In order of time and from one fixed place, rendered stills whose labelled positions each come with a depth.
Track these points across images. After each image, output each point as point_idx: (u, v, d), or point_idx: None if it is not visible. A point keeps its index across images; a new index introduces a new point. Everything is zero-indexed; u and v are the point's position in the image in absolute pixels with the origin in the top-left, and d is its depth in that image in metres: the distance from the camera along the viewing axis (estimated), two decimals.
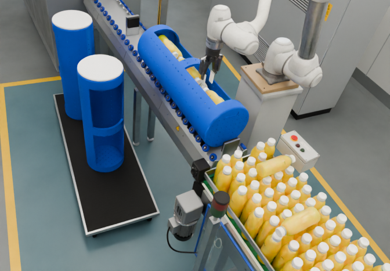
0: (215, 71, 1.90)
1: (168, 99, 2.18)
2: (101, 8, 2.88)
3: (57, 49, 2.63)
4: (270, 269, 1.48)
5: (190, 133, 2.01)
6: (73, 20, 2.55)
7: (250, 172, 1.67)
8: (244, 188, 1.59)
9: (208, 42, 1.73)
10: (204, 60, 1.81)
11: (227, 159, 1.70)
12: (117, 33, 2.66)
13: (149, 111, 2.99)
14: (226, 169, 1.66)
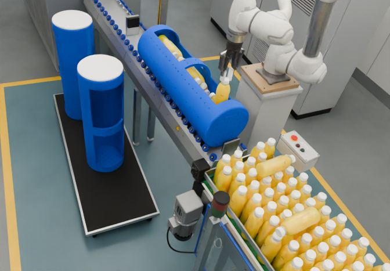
0: (234, 67, 1.73)
1: (168, 99, 2.18)
2: (101, 8, 2.88)
3: (57, 49, 2.63)
4: (270, 269, 1.48)
5: (190, 133, 2.01)
6: (73, 20, 2.55)
7: (250, 172, 1.67)
8: (244, 188, 1.59)
9: (230, 34, 1.57)
10: (224, 54, 1.65)
11: (227, 159, 1.70)
12: (117, 33, 2.66)
13: (149, 111, 2.99)
14: (226, 169, 1.66)
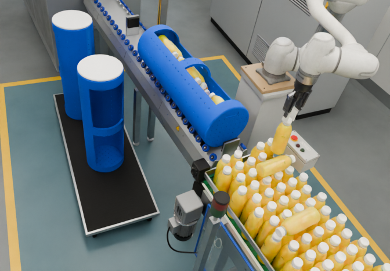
0: (299, 108, 1.60)
1: (168, 99, 2.18)
2: (101, 8, 2.88)
3: (57, 49, 2.63)
4: (270, 269, 1.48)
5: (190, 133, 2.01)
6: (73, 20, 2.55)
7: (250, 172, 1.67)
8: (244, 188, 1.59)
9: (302, 76, 1.43)
10: (292, 96, 1.51)
11: (227, 159, 1.70)
12: (117, 33, 2.66)
13: (149, 111, 2.99)
14: (226, 169, 1.66)
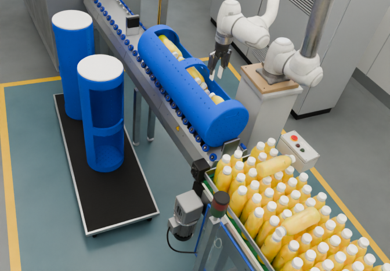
0: (223, 67, 1.90)
1: (168, 99, 2.18)
2: (101, 8, 2.88)
3: (57, 49, 2.63)
4: (270, 269, 1.48)
5: (190, 133, 2.01)
6: (73, 20, 2.55)
7: (250, 172, 1.67)
8: (244, 188, 1.59)
9: (217, 36, 1.74)
10: (213, 54, 1.81)
11: (227, 159, 1.70)
12: (117, 33, 2.66)
13: (149, 111, 2.99)
14: (226, 169, 1.66)
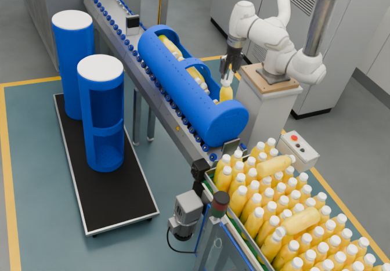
0: (234, 71, 1.83)
1: (168, 99, 2.18)
2: (101, 8, 2.88)
3: (57, 49, 2.63)
4: (270, 269, 1.48)
5: (190, 133, 2.01)
6: (73, 20, 2.55)
7: (250, 172, 1.67)
8: (244, 188, 1.59)
9: (230, 39, 1.66)
10: (225, 58, 1.74)
11: (227, 159, 1.70)
12: (117, 33, 2.66)
13: (149, 111, 2.99)
14: (226, 169, 1.66)
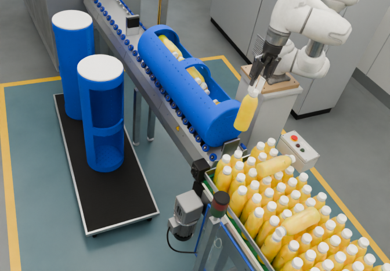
0: (266, 78, 1.49)
1: (168, 99, 2.18)
2: (101, 8, 2.88)
3: (57, 49, 2.63)
4: (270, 269, 1.48)
5: (190, 133, 2.01)
6: (73, 20, 2.55)
7: (250, 172, 1.67)
8: (244, 188, 1.59)
9: (270, 33, 1.35)
10: (260, 58, 1.41)
11: (227, 159, 1.70)
12: (117, 33, 2.66)
13: (149, 111, 2.99)
14: (226, 169, 1.66)
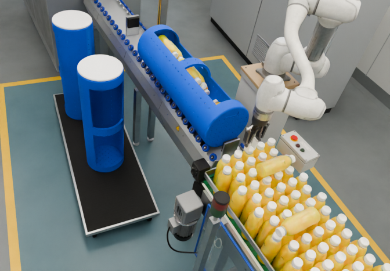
0: (259, 138, 1.74)
1: (168, 99, 2.18)
2: (101, 8, 2.88)
3: (57, 49, 2.63)
4: (270, 269, 1.48)
5: (190, 133, 2.01)
6: (73, 20, 2.55)
7: (250, 172, 1.67)
8: (244, 188, 1.59)
9: (257, 112, 1.58)
10: (251, 129, 1.65)
11: (227, 159, 1.70)
12: (117, 33, 2.66)
13: (149, 111, 2.99)
14: (226, 169, 1.66)
